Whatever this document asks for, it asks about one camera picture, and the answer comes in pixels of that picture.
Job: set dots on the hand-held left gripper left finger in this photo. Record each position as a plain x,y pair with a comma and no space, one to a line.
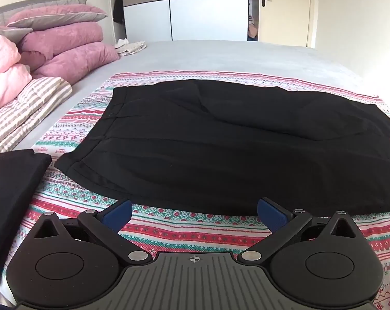
119,215

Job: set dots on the black pants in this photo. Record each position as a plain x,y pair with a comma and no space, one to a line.
11,200
214,151

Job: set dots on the cream door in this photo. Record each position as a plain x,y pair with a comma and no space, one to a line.
285,13

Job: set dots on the beige folded cloth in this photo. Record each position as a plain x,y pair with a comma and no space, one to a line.
130,46

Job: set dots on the pink duvet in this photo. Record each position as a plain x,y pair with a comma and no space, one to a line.
4,77

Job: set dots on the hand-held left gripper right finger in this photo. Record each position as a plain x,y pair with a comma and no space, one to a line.
269,215

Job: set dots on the beige striped quilt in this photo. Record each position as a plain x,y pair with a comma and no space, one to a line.
27,103

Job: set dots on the red green patterned blanket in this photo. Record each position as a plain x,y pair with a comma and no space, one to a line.
182,229

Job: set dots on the small grey-edged pillow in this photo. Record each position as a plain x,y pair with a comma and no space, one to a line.
11,32

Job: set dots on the white and grey wardrobe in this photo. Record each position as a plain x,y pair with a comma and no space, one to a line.
188,9

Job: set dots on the mauve pillow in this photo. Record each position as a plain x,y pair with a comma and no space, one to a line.
78,59
62,37

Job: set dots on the grey quilted pillow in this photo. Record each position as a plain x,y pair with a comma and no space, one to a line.
36,5

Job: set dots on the pink pillow with grey edge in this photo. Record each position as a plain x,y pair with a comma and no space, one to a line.
56,16

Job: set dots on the hanging dark clothes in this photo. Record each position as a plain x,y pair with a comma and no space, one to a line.
118,8

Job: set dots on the clothes on wardrobe shelf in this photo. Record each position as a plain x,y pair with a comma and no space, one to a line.
252,22

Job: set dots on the folded black pants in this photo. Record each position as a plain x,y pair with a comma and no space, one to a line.
11,200

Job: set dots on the bed with grey sheet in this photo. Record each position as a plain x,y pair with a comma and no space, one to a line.
214,56

